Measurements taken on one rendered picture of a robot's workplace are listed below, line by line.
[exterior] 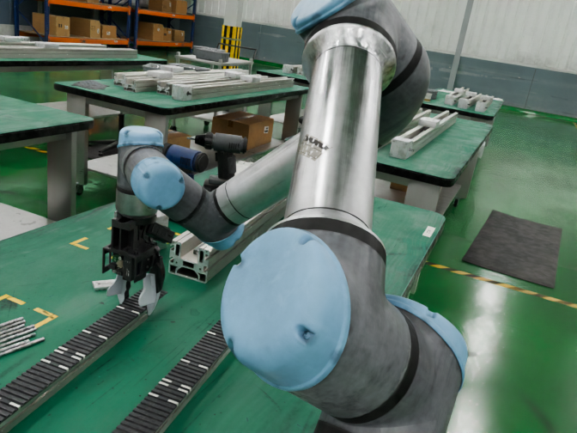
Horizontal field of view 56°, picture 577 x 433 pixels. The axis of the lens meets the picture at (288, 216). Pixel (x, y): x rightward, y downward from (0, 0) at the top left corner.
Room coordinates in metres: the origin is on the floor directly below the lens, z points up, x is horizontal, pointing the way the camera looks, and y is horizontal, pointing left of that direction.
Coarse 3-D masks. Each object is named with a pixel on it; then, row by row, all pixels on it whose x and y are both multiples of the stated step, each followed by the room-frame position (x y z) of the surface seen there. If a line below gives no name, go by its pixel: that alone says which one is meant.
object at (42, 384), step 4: (24, 372) 0.69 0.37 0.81; (20, 376) 0.68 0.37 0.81; (24, 376) 0.68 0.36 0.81; (28, 376) 0.68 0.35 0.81; (32, 376) 0.68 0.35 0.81; (36, 376) 0.68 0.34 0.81; (20, 380) 0.67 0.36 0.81; (24, 380) 0.67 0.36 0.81; (28, 380) 0.67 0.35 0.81; (32, 380) 0.68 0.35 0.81; (36, 380) 0.68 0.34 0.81; (40, 380) 0.68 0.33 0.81; (44, 380) 0.68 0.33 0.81; (28, 384) 0.67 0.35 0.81; (32, 384) 0.67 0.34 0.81; (36, 384) 0.67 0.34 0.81; (40, 384) 0.67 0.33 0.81; (44, 384) 0.67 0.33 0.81; (48, 384) 0.67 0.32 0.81; (40, 388) 0.66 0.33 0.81; (44, 388) 0.66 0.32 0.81
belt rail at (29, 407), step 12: (144, 312) 0.93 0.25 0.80; (132, 324) 0.90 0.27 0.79; (120, 336) 0.86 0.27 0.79; (108, 348) 0.82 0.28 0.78; (84, 360) 0.76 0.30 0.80; (72, 372) 0.74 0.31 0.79; (60, 384) 0.71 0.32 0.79; (36, 396) 0.66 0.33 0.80; (48, 396) 0.68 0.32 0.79; (24, 408) 0.63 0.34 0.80; (36, 408) 0.66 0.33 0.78; (12, 420) 0.61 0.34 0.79; (0, 432) 0.59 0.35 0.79
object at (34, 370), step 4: (32, 368) 0.70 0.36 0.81; (36, 368) 0.70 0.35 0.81; (40, 368) 0.71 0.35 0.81; (28, 372) 0.69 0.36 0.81; (32, 372) 0.69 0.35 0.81; (36, 372) 0.69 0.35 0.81; (40, 372) 0.70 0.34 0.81; (44, 372) 0.70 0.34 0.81; (48, 372) 0.70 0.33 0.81; (52, 372) 0.70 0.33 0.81; (40, 376) 0.69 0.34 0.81; (44, 376) 0.69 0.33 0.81; (48, 376) 0.69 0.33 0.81; (52, 376) 0.69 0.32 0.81; (56, 376) 0.69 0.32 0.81; (60, 376) 0.70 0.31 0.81; (48, 380) 0.68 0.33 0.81; (52, 380) 0.68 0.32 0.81; (56, 380) 0.69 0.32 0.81
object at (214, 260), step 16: (272, 208) 1.57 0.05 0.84; (256, 224) 1.42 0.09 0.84; (272, 224) 1.56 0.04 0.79; (176, 240) 1.16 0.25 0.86; (192, 240) 1.21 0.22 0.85; (240, 240) 1.31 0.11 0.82; (176, 256) 1.15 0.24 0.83; (192, 256) 1.17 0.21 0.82; (208, 256) 1.15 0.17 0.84; (224, 256) 1.23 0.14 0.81; (176, 272) 1.15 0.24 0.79; (192, 272) 1.17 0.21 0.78; (208, 272) 1.14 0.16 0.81
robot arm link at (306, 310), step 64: (320, 0) 0.71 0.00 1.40; (384, 0) 0.72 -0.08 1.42; (320, 64) 0.65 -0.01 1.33; (384, 64) 0.67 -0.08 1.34; (320, 128) 0.55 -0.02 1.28; (320, 192) 0.48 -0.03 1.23; (256, 256) 0.42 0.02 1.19; (320, 256) 0.38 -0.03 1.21; (384, 256) 0.45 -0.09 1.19; (256, 320) 0.37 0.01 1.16; (320, 320) 0.35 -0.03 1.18; (384, 320) 0.40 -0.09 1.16; (320, 384) 0.36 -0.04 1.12; (384, 384) 0.38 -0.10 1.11
